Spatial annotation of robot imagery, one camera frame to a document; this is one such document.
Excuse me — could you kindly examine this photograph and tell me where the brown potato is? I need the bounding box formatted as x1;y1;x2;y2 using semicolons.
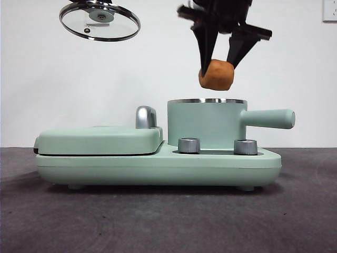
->
198;59;235;91

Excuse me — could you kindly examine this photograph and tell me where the silver control knob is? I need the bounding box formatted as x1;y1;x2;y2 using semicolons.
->
233;139;258;156
177;138;201;154

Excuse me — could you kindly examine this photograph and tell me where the chrome cover handle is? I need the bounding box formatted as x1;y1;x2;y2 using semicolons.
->
135;106;158;130

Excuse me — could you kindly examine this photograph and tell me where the green pot with handle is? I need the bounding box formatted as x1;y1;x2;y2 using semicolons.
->
167;98;296;147

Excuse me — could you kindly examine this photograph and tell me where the glass lid with green knob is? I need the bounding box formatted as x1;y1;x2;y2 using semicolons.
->
58;0;141;42

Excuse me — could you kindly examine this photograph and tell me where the green breakfast machine base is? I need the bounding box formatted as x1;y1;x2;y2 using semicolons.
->
36;140;282;191

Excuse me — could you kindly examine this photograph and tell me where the green griddle cover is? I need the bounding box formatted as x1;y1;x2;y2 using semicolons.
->
33;126;164;157

